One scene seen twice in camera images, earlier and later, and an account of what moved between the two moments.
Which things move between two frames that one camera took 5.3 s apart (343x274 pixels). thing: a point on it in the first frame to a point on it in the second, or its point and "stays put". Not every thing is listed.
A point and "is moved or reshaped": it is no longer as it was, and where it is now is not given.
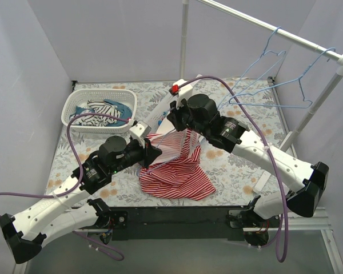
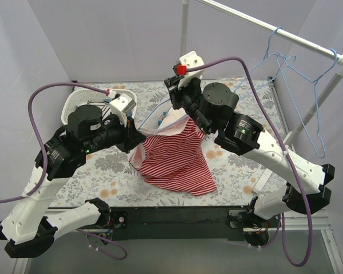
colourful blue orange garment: (163, 115) stays put
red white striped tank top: (178, 172) is moved or reshaped
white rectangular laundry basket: (158, 120) stays put
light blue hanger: (170, 158) to (174, 128)
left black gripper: (146, 154) to (128, 135)
